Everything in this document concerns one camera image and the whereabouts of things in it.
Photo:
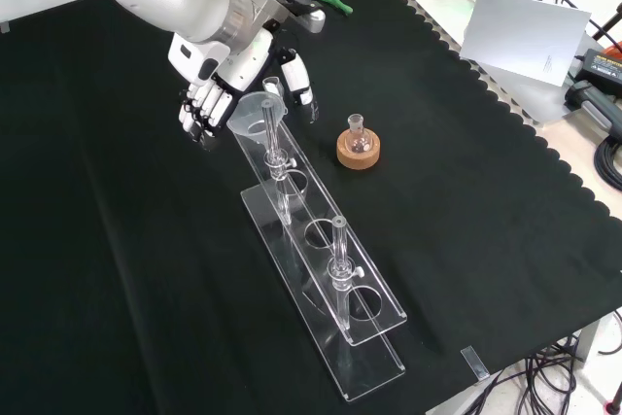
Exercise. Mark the clear acrylic funnel stand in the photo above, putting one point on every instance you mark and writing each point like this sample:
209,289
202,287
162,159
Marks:
324,288

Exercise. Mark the small clear glass beaker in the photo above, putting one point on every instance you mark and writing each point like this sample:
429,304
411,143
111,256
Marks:
272,85

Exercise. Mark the pale board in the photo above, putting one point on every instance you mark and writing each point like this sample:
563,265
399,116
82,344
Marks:
525,36

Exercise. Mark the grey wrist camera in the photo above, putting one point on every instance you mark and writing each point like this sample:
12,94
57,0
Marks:
311,19

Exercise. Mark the clear tape strip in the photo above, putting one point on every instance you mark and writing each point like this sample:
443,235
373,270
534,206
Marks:
4,27
475,362

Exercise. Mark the clear plastic funnel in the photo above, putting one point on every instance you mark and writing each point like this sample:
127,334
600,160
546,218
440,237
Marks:
248,111

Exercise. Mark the black power adapter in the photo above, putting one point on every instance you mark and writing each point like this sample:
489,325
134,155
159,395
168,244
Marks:
600,67

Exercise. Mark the black cloth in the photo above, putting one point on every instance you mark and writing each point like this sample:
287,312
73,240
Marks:
146,250

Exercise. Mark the small round-bottom glass flask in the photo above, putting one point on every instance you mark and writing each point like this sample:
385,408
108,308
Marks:
359,140

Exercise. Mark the black red tripod leg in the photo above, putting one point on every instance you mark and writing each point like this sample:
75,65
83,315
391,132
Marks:
607,28

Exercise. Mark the black white five-finger hand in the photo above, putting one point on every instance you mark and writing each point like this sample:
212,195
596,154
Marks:
238,70

